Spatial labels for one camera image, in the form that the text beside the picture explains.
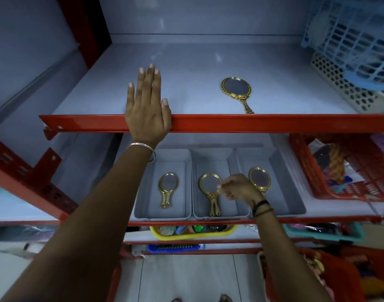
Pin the person's left hand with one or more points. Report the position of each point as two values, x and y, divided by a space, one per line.
146 122

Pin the person's right hand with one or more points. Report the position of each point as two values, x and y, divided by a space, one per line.
242 190

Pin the person's left middle finger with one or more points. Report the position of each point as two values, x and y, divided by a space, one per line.
148 83

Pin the person's left thumb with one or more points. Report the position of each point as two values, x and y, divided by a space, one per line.
166 111

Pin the person's right fingers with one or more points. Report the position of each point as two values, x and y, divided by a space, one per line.
225 188

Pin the person's left little finger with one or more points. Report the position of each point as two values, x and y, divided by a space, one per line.
130 95

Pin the gold hand mirror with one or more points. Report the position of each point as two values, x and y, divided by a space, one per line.
166 198
213 201
237 89
259 179

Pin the person's right forearm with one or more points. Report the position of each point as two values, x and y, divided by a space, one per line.
286 261

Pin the person's left forearm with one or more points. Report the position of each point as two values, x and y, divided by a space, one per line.
85 235

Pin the grey plastic tray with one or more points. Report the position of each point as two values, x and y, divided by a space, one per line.
231 207
283 191
179 185

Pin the silver wrist bangle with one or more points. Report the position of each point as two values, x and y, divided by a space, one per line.
149 147

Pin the black wrist bands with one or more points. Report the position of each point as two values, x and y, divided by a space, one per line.
261 207

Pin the yellow plastic basket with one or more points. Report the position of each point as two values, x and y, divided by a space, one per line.
192 237

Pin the red metal shelving rack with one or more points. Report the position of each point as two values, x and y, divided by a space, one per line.
242 123

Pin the red plastic mesh basket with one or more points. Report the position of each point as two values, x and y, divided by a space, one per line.
308 172

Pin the person's right foot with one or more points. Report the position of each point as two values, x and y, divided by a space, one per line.
225 298

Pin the orange braided hair piece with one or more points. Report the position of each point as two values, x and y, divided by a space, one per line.
336 163

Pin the teal plastic basket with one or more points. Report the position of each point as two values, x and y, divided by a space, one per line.
330 237

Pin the large red plastic basket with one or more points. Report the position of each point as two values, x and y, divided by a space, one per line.
336 273

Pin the beige perforated plastic basket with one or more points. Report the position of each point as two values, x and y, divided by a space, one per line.
346 88

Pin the clear plastic packets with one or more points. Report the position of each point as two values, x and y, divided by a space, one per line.
19 235

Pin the light blue plastic basket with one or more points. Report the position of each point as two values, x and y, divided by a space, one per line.
352 34

